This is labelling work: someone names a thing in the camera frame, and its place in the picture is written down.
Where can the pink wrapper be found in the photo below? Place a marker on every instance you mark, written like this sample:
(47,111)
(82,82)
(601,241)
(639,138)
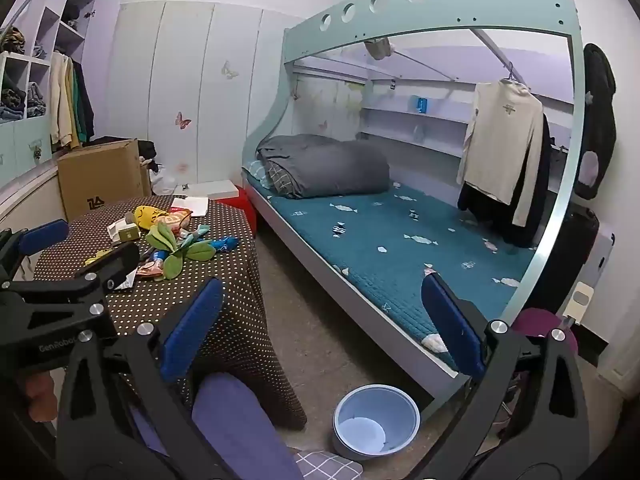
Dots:
(150,270)

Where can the green hanging garment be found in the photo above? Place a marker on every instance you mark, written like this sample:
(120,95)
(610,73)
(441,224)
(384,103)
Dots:
(79,105)

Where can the blue quilted mattress cover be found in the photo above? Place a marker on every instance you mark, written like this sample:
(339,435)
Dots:
(390,245)

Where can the blue wrapper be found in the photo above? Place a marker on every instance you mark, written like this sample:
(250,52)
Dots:
(225,244)

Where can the brown polka-dot covered table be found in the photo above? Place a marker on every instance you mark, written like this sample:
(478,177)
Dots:
(225,280)

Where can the lilac wardrobe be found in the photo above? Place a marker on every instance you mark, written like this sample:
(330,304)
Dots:
(40,15)

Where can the white flat box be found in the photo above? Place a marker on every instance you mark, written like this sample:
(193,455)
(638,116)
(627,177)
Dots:
(210,190)

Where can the folded clothes on shelves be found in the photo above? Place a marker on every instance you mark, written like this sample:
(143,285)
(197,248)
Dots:
(12,100)

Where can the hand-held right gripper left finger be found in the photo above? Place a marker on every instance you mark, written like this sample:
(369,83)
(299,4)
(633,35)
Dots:
(192,330)

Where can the white green carton box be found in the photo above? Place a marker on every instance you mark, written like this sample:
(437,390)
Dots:
(127,234)

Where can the light blue plastic bin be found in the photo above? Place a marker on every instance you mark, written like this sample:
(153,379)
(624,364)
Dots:
(375,430)

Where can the person's left hand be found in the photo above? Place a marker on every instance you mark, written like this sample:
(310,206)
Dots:
(41,395)

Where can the lilac wall shelf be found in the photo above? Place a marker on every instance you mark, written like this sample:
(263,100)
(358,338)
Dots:
(415,127)

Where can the grey duvet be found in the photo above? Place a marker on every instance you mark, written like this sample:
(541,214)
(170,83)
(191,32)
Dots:
(325,165)

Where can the grey hanging slippers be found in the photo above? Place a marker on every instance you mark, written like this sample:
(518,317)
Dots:
(379,47)

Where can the small yellow green wrapper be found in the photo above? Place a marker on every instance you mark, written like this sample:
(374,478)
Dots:
(96,261)

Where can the black hanging garment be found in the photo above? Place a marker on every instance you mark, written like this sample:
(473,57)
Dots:
(525,215)

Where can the grey checkered slipper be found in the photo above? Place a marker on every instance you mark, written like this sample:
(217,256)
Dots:
(327,466)

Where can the white plastic bag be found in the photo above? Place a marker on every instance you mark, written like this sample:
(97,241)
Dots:
(165,180)

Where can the pink flower wall sticker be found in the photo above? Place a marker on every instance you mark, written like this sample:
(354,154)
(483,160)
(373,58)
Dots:
(182,166)

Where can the cream sweater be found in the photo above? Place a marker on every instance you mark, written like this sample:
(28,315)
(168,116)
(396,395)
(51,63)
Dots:
(502,140)

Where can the yellow packet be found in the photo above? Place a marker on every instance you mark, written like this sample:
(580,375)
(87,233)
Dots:
(150,216)

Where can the cream hanging garment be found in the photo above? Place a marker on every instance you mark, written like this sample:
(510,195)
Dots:
(61,100)

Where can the teal bunk bed frame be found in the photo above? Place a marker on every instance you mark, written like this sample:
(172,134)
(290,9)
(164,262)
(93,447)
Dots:
(430,15)

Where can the person's purple trouser leg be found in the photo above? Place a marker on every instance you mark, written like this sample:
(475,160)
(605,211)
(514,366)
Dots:
(235,425)

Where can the cardboard box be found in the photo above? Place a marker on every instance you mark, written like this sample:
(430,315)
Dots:
(100,175)

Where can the green leaf bunch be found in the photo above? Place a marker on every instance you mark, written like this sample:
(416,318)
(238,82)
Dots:
(167,242)

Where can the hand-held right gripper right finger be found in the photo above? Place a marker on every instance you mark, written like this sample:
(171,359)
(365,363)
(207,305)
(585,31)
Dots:
(452,325)

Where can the pink butterfly wall sticker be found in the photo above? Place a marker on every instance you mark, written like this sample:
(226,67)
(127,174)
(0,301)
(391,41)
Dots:
(183,120)

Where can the teal wrapper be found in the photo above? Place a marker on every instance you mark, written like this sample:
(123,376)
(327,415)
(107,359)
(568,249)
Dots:
(200,231)

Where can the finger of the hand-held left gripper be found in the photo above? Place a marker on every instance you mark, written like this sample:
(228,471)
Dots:
(117,262)
(45,237)

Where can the pale butterfly wall sticker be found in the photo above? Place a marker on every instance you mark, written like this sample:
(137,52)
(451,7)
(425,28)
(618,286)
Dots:
(230,70)

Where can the red stool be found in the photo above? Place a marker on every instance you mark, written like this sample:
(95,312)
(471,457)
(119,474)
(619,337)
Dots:
(245,207)

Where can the purple stool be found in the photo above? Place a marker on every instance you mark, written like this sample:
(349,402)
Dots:
(537,325)

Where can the orange snack packet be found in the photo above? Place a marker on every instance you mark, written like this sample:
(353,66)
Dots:
(177,219)

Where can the blue checkered pillow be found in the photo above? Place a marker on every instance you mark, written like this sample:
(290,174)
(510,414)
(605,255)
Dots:
(257,172)

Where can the blue cup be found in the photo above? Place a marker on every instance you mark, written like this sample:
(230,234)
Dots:
(420,104)

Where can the black coat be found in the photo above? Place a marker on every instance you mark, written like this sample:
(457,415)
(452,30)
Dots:
(597,120)

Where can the white crumpled paper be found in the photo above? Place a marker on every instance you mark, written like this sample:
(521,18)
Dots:
(122,281)

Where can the black suitcase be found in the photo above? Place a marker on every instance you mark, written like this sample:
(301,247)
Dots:
(575,255)

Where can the white red booklet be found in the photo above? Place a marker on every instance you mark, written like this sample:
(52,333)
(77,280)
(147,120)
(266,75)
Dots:
(192,206)

